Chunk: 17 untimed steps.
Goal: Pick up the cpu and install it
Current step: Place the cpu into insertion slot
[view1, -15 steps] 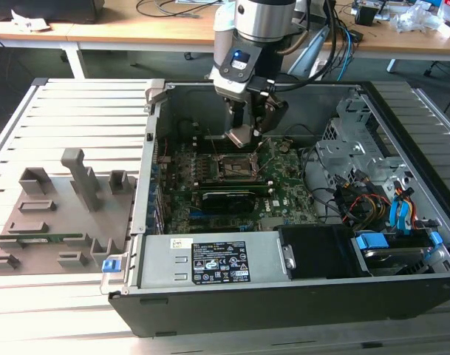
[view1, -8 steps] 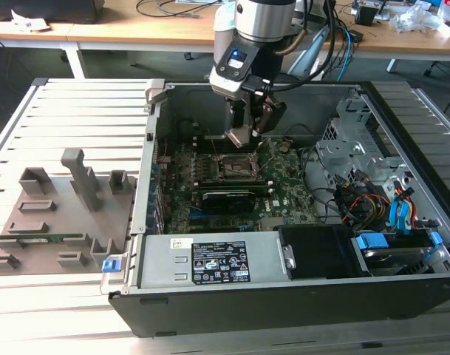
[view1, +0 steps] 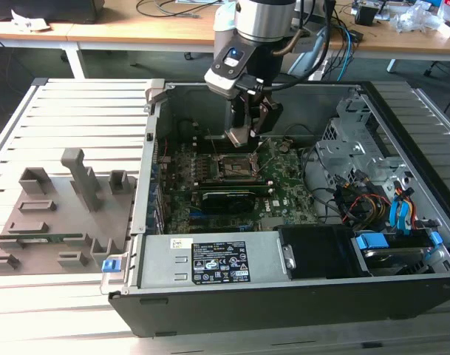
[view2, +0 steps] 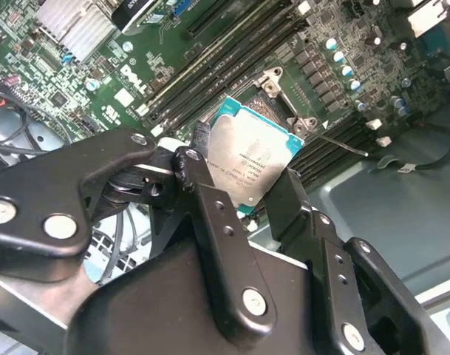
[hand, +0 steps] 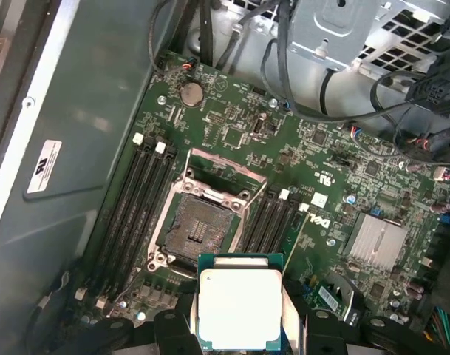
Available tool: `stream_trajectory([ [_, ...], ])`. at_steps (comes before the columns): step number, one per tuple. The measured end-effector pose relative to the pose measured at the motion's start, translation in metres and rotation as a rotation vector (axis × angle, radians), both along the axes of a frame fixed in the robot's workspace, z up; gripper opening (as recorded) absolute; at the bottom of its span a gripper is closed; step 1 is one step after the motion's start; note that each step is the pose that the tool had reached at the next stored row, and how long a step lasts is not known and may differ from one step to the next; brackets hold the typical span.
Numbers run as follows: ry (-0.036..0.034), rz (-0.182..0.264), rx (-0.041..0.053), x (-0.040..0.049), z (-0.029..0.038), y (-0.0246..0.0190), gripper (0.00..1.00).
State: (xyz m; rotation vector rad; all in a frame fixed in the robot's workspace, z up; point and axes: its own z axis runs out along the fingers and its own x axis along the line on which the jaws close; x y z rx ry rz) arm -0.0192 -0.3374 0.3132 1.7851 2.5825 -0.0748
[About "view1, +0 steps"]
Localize metal drive cage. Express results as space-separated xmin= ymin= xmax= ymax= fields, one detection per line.
xmin=315 ymin=94 xmax=438 ymax=232

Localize white paper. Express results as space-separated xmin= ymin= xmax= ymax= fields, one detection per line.
xmin=10 ymin=9 xmax=52 ymax=33

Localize black PC case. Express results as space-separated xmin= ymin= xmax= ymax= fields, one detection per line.
xmin=100 ymin=80 xmax=450 ymax=338

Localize black camera bracket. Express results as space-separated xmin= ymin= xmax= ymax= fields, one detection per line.
xmin=209 ymin=44 xmax=256 ymax=81

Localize clear plastic bags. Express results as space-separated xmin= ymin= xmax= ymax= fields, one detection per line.
xmin=389 ymin=1 xmax=442 ymax=34

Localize orange yellow wire bundle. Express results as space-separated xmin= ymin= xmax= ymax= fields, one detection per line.
xmin=348 ymin=192 xmax=394 ymax=225

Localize silver CPU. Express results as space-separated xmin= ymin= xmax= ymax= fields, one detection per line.
xmin=224 ymin=125 xmax=256 ymax=148

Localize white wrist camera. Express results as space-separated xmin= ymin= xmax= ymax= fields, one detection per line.
xmin=204 ymin=66 xmax=250 ymax=100

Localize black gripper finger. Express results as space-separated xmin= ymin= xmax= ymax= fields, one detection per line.
xmin=250 ymin=98 xmax=284 ymax=138
xmin=230 ymin=94 xmax=255 ymax=131

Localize blue flat wire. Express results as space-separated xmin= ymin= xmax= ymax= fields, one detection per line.
xmin=388 ymin=192 xmax=405 ymax=237
xmin=396 ymin=187 xmax=415 ymax=237

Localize black graphics card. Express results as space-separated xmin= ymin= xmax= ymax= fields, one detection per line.
xmin=200 ymin=190 xmax=257 ymax=215

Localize hard disk in blue carrier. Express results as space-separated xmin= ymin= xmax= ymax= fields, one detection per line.
xmin=352 ymin=229 xmax=449 ymax=278

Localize green motherboard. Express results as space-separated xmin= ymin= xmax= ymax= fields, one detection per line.
xmin=156 ymin=135 xmax=324 ymax=236

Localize black camera cable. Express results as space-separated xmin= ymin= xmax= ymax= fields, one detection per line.
xmin=242 ymin=0 xmax=336 ymax=92

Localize locking lever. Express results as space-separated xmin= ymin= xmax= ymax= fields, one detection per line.
xmin=205 ymin=127 xmax=221 ymax=158

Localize black wire bundle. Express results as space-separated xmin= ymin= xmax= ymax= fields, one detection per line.
xmin=300 ymin=124 xmax=353 ymax=226

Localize silver power supply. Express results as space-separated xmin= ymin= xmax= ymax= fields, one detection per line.
xmin=137 ymin=231 xmax=298 ymax=294

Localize white power strip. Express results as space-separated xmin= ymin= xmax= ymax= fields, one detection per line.
xmin=308 ymin=58 xmax=328 ymax=81

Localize grey parts rack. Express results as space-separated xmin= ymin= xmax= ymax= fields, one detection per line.
xmin=0 ymin=147 xmax=139 ymax=277

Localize green RAM stick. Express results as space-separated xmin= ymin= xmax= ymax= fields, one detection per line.
xmin=197 ymin=179 xmax=274 ymax=194
xmin=0 ymin=231 xmax=84 ymax=246

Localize black plastic shroud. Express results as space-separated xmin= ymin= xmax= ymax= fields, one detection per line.
xmin=277 ymin=224 xmax=358 ymax=281

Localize black bag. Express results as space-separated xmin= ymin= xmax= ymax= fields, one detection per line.
xmin=0 ymin=0 xmax=100 ymax=25

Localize CPU socket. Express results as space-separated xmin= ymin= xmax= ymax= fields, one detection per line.
xmin=214 ymin=153 xmax=258 ymax=181

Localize blue case latch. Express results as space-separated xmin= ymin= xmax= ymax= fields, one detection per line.
xmin=101 ymin=258 xmax=121 ymax=274

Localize small black box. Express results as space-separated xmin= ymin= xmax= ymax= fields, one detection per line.
xmin=353 ymin=3 xmax=379 ymax=27

